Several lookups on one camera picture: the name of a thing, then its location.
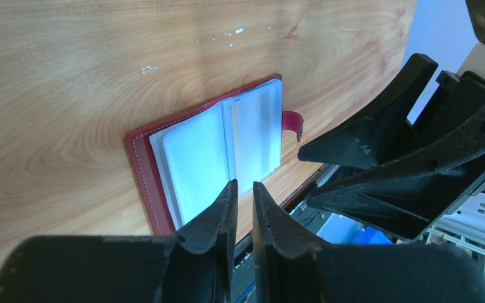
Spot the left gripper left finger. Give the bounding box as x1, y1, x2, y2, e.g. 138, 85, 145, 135
0, 180, 238, 302

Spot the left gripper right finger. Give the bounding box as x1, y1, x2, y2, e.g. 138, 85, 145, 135
252, 181, 485, 303

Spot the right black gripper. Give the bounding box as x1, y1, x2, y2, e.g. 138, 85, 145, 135
297, 53, 485, 240

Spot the red leather card holder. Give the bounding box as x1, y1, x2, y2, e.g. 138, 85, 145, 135
125, 73, 304, 235

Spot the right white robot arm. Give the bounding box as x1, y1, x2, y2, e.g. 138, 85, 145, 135
297, 54, 485, 241

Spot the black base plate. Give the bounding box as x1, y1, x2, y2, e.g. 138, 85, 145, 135
231, 165, 339, 302

